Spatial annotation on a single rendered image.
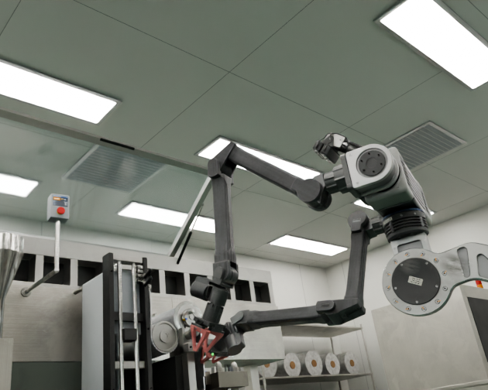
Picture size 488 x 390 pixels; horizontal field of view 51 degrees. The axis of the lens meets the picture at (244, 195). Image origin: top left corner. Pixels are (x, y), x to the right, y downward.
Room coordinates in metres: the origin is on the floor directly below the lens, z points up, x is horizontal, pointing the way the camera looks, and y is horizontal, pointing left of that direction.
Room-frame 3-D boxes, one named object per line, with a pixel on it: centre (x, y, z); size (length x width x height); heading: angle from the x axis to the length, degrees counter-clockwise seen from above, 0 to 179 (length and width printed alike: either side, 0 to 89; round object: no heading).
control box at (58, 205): (1.76, 0.71, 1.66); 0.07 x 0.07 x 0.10; 38
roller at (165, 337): (2.13, 0.47, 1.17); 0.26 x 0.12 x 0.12; 45
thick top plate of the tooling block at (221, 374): (2.37, 0.29, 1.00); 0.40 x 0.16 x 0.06; 45
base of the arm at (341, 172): (1.41, -0.30, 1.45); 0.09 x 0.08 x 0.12; 154
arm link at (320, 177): (1.44, -0.23, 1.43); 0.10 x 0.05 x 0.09; 64
